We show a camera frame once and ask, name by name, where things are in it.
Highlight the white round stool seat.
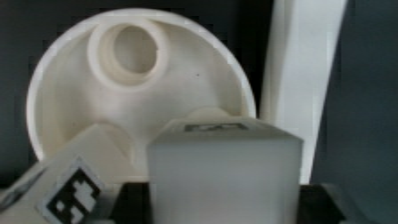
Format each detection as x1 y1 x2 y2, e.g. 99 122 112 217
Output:
26 8 255 180

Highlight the white right fence rail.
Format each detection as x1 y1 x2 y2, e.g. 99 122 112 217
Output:
259 0 348 183

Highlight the white stool leg with tag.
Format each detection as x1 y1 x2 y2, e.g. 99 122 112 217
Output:
0 124 133 224
147 108 302 224

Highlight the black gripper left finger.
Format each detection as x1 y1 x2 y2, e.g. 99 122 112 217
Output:
110 183 151 224

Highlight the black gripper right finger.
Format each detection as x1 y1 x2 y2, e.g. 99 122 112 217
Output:
298 182 371 224

